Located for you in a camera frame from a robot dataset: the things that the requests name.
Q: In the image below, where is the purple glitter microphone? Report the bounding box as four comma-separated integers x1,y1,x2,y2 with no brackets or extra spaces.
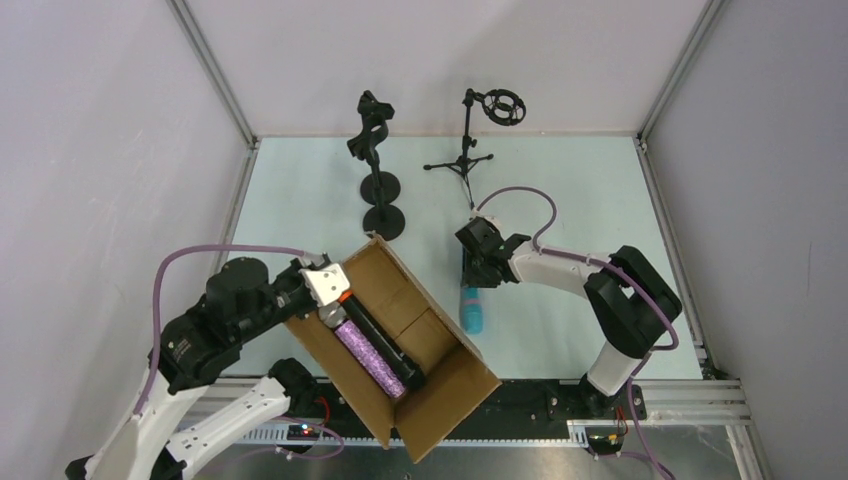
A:
318,304,407,399

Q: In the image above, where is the teal microphone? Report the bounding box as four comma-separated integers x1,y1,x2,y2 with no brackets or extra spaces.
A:
459,286,485,335

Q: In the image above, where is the black round-base mic stand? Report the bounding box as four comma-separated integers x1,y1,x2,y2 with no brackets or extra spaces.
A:
348,90,401,205
346,119,407,242

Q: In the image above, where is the black microphone orange end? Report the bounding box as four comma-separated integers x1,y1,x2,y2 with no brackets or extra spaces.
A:
339,291,425,395

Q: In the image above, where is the brown cardboard box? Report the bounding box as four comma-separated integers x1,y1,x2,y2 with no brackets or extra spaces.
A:
285,235,502,464

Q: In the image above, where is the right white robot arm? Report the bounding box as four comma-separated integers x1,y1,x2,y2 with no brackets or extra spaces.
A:
456,216,683,416

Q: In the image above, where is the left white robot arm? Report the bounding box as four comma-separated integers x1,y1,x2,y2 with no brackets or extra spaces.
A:
65,257,318,479

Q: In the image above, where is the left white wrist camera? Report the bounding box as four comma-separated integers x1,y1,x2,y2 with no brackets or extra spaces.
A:
300,263,351,307

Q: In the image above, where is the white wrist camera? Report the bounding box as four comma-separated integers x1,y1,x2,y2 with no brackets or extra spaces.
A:
300,263,351,307
473,213,502,230

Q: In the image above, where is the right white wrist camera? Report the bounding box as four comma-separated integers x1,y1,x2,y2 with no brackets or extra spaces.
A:
473,213,502,230

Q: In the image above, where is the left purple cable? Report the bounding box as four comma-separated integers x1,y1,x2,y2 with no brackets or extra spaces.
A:
132,243,326,419

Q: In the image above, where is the black tripod shock-mount stand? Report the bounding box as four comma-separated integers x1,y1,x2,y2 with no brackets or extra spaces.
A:
422,88,527,210

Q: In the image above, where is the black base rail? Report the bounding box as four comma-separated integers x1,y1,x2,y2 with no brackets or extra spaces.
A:
246,380,634,448

